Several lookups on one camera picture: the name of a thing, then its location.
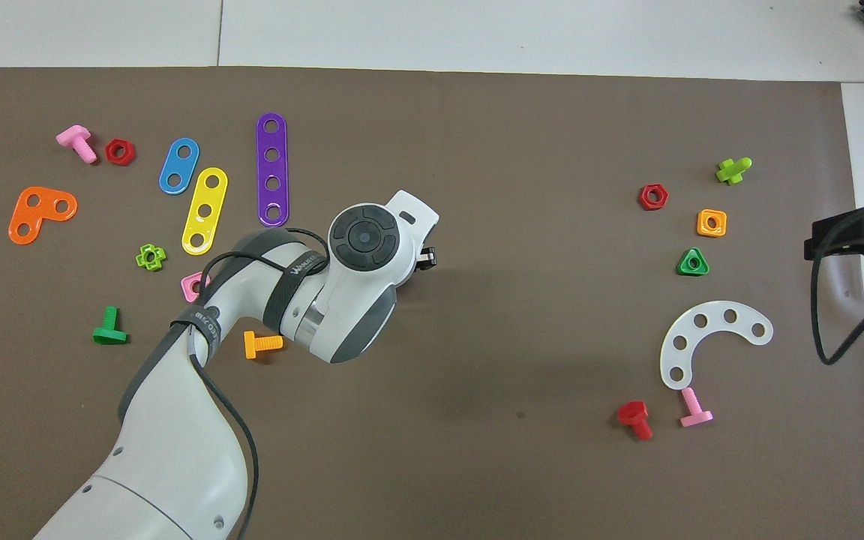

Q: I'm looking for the green triangle toy nut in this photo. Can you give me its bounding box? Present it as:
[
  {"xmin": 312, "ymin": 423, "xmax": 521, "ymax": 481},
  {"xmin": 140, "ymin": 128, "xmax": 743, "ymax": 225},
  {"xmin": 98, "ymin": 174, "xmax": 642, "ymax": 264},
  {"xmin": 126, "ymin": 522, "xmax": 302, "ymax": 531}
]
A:
[{"xmin": 676, "ymin": 247, "xmax": 711, "ymax": 277}]

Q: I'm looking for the yellow three-hole plate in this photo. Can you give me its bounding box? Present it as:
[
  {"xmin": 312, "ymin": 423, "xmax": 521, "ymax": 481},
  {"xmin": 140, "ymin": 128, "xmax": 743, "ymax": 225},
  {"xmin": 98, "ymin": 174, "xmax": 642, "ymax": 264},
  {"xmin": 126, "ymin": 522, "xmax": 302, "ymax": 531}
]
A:
[{"xmin": 181, "ymin": 166, "xmax": 229, "ymax": 257}]

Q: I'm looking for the orange toy bolt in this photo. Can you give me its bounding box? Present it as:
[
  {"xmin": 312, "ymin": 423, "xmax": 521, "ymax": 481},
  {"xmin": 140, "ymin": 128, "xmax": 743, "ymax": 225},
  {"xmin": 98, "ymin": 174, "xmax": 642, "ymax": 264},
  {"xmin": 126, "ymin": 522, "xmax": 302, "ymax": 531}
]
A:
[{"xmin": 243, "ymin": 330, "xmax": 284, "ymax": 360}]

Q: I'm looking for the red toy bolt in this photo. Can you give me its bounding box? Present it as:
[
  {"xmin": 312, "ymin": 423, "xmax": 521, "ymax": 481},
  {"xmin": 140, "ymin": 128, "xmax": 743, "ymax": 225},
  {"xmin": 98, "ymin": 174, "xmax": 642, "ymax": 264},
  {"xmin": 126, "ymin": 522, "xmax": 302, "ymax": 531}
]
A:
[{"xmin": 616, "ymin": 400, "xmax": 655, "ymax": 442}]

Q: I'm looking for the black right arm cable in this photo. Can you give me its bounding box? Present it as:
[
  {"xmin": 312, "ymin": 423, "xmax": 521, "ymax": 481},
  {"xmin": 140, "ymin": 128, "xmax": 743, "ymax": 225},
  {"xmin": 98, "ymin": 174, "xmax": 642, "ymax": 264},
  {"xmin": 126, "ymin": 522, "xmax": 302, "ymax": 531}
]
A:
[{"xmin": 811, "ymin": 199, "xmax": 864, "ymax": 366}]

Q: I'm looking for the brown table mat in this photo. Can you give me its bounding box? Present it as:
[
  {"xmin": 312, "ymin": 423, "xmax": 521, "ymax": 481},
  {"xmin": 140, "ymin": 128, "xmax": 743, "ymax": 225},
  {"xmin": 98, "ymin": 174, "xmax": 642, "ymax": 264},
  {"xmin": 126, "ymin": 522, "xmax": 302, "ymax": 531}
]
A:
[{"xmin": 0, "ymin": 66, "xmax": 864, "ymax": 540}]

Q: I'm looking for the purple four-hole plate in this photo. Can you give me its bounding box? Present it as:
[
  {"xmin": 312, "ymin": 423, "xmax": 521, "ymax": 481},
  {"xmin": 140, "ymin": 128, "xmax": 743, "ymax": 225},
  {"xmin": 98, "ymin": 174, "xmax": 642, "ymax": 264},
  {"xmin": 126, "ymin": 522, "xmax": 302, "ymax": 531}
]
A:
[{"xmin": 256, "ymin": 112, "xmax": 290, "ymax": 228}]

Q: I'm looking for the white curved five-hole plate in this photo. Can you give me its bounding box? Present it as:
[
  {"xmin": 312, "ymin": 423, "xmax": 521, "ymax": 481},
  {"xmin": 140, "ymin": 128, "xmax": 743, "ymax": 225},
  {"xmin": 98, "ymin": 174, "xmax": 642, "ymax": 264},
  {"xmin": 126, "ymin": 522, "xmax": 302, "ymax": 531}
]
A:
[{"xmin": 659, "ymin": 301, "xmax": 775, "ymax": 392}]

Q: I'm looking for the green toy bolt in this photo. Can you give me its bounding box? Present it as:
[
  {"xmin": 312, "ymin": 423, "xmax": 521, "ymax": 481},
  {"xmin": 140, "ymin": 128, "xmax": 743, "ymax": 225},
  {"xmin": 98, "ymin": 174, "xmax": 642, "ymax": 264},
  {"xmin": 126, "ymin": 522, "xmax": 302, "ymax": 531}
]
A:
[{"xmin": 92, "ymin": 305, "xmax": 130, "ymax": 346}]

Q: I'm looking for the orange square toy nut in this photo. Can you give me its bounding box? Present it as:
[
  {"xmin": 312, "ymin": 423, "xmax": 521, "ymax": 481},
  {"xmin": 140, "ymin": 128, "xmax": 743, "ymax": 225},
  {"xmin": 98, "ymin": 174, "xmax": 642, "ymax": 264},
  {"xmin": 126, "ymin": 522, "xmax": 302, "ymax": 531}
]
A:
[{"xmin": 696, "ymin": 208, "xmax": 728, "ymax": 239}]

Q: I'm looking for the pink square toy nut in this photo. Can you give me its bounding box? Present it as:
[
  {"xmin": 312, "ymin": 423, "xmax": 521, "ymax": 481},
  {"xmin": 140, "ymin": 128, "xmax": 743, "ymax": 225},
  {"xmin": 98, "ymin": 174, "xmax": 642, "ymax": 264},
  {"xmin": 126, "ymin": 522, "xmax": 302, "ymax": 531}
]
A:
[{"xmin": 180, "ymin": 271, "xmax": 212, "ymax": 303}]

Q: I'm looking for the lime green cross-head bolt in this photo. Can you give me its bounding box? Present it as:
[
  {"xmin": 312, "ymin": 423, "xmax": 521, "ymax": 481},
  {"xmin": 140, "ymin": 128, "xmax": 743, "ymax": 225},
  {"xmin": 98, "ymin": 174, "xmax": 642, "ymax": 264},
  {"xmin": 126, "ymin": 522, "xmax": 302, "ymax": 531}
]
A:
[{"xmin": 715, "ymin": 156, "xmax": 754, "ymax": 186}]

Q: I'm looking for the blue two-hole plate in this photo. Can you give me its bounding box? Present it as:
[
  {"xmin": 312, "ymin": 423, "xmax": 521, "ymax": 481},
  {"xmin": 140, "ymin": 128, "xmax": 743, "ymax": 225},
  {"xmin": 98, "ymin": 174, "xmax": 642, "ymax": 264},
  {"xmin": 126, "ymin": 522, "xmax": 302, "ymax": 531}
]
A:
[{"xmin": 158, "ymin": 137, "xmax": 200, "ymax": 196}]

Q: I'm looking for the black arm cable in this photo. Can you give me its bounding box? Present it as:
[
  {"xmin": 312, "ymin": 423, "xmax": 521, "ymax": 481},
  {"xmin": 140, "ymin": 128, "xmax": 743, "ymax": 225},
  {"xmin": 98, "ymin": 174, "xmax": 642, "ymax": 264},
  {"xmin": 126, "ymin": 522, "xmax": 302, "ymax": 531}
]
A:
[
  {"xmin": 188, "ymin": 227, "xmax": 332, "ymax": 540},
  {"xmin": 811, "ymin": 199, "xmax": 864, "ymax": 366}
]

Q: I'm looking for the orange three-hole angled plate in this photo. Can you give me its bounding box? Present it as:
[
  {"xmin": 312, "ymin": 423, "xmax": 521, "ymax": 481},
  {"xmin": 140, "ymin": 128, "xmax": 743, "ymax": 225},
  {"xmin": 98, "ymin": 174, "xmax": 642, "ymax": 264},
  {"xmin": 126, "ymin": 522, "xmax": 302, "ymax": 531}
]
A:
[{"xmin": 8, "ymin": 186, "xmax": 79, "ymax": 246}]

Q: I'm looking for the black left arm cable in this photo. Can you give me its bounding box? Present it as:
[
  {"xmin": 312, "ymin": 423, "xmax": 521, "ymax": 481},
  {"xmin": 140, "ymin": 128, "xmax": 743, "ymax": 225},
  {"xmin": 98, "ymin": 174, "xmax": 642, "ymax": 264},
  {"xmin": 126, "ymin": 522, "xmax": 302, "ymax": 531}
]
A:
[{"xmin": 188, "ymin": 227, "xmax": 332, "ymax": 540}]

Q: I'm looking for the pink toy bolt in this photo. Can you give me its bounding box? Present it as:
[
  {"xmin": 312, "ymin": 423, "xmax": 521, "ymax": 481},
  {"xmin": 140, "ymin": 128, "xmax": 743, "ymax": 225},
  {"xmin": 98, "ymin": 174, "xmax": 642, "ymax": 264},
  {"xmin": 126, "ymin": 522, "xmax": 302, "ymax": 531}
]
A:
[
  {"xmin": 55, "ymin": 124, "xmax": 98, "ymax": 164},
  {"xmin": 679, "ymin": 386, "xmax": 715, "ymax": 429}
]

